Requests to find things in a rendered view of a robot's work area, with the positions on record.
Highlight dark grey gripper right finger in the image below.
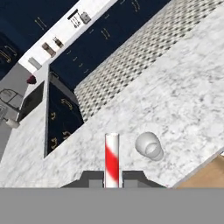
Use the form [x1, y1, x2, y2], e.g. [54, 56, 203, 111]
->
[119, 171, 166, 189]

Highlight black rail with hanging tools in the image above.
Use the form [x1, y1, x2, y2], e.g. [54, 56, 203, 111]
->
[66, 9, 81, 29]

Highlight dark knife block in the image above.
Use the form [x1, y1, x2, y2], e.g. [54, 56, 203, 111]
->
[52, 36, 65, 48]

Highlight red and white striped straw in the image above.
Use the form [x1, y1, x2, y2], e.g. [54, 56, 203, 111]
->
[104, 132, 120, 189]

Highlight steel sink with tap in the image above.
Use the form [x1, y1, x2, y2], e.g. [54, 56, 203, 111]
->
[0, 88, 24, 112]

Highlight silver toaster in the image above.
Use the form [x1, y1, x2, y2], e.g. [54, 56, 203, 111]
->
[80, 11, 92, 25]

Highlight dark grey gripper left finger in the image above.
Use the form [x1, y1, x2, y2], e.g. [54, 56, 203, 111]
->
[60, 171, 106, 189]

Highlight navy corner cupboard run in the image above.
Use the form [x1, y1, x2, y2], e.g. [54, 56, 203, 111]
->
[44, 71, 86, 158]

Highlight dark red round object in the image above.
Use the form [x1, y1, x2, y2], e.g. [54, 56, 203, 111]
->
[26, 74, 38, 85]

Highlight navy wall cupboard run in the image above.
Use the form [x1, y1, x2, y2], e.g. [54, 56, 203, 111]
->
[0, 0, 81, 81]

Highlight navy base cupboard run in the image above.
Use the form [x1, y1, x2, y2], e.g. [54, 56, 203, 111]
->
[49, 0, 172, 90]

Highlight white paper towel roll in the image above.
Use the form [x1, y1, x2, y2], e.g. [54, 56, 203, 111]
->
[5, 118, 21, 130]

